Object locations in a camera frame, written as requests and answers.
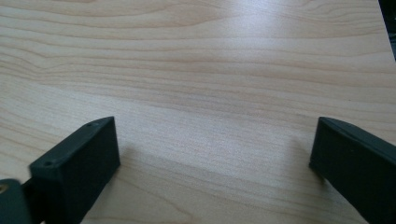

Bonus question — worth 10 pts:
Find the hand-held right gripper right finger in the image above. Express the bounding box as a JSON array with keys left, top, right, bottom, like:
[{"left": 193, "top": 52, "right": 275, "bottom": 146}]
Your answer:
[{"left": 308, "top": 117, "right": 396, "bottom": 224}]

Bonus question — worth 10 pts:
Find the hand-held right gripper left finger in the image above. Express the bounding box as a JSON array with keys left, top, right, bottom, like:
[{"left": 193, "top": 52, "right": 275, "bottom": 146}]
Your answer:
[{"left": 28, "top": 116, "right": 121, "bottom": 224}]

